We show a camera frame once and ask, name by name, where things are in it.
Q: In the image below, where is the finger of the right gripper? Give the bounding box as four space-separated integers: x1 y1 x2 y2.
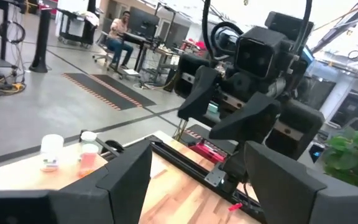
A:
177 65 222 121
209 91 282 142

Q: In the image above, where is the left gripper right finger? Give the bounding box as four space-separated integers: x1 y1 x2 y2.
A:
244 140 328 224

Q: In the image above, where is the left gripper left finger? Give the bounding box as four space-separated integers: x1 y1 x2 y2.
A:
50 139 153 224

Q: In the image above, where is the salmon pink medicine bottle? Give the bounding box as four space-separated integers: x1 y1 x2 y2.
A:
78 143 100 179

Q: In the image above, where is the clear pale blue medicine bottle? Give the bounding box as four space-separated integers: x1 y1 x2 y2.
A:
40 134 65 173

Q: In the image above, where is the red case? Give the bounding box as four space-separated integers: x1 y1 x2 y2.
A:
190 139 227 163

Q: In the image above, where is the red tag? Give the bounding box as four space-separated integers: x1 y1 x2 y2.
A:
227 202 244 212

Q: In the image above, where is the green potted plant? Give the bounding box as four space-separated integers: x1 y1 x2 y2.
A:
321 123 358 193

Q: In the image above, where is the black mat with orange stripes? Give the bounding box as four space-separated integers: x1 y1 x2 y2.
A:
90 73 157 108
61 72 138 112

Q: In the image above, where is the black computer monitor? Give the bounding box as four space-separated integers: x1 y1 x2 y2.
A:
128 6 161 35

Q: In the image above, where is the person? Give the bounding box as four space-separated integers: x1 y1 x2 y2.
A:
106 10 135 70

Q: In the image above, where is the black equipment cart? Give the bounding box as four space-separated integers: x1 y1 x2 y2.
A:
56 7 101 48

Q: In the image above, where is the black pole stand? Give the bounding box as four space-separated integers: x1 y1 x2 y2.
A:
29 6 53 74

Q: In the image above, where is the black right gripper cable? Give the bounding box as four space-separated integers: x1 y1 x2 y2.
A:
201 0 246 60

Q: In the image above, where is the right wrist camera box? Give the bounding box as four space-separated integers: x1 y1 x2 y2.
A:
234 26 289 79

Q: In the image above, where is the wooden shelf black frame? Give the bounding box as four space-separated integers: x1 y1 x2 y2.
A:
0 129 155 192

